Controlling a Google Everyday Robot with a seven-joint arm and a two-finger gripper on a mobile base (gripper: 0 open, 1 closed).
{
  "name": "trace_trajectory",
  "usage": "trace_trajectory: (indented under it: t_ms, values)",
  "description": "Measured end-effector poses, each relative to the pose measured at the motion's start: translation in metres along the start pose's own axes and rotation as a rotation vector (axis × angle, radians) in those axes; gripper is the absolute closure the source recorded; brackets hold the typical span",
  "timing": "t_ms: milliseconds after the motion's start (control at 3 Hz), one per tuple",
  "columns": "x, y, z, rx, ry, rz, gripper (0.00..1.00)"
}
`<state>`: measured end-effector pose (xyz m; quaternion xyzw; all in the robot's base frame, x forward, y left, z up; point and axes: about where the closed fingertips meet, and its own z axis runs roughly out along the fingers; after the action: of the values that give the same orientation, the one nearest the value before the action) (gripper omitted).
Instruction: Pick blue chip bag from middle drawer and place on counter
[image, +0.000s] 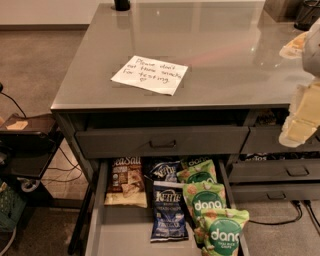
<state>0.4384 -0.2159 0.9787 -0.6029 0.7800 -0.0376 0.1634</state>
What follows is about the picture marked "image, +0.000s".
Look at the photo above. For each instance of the green Dang chip bag rear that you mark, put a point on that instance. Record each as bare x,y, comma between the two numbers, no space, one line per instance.
204,171

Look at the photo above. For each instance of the open grey middle drawer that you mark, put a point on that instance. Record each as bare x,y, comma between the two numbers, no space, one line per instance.
126,230

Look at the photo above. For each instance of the grey top left drawer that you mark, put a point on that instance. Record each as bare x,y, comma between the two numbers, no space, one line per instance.
158,141

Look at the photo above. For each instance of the green plastic crate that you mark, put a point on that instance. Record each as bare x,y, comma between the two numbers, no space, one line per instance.
11,207

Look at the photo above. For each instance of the blue kettle chip bag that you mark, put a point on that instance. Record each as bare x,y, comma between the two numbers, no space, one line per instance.
169,218
164,171

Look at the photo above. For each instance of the green Dang chip bag front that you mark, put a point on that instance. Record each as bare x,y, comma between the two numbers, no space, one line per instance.
222,229

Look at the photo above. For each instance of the grey top right drawer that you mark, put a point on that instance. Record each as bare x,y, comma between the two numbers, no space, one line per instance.
264,139

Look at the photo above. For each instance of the grey metal drawer cabinet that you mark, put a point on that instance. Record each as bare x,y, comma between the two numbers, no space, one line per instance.
234,74

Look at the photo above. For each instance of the black side cart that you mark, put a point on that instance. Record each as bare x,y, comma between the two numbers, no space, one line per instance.
28,145

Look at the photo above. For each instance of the green Dang chip bag middle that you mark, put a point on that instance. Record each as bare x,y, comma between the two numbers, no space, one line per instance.
203,195

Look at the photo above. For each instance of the black cylinder on counter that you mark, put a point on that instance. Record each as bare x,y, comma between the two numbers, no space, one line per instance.
122,5

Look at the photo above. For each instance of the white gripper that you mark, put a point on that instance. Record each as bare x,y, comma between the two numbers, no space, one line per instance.
313,50

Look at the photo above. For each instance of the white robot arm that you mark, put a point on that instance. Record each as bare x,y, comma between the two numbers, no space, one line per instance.
311,54

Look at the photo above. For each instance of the white handwritten paper note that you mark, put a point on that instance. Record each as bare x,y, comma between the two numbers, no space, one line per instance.
152,75

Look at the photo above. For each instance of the green dang chip bag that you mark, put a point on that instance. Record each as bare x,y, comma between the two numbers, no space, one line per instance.
204,171
222,229
203,195

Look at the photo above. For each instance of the brown sea salt chip bag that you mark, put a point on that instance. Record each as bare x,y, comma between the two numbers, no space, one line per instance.
126,184

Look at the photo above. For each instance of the blue Kettle chip bag front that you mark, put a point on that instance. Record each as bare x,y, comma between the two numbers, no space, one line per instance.
169,218

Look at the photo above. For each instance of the black mesh cup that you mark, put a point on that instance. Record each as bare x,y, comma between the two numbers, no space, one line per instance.
308,13

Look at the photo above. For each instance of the blue Kettle chip bag rear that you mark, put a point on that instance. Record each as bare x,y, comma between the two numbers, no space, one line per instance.
164,171

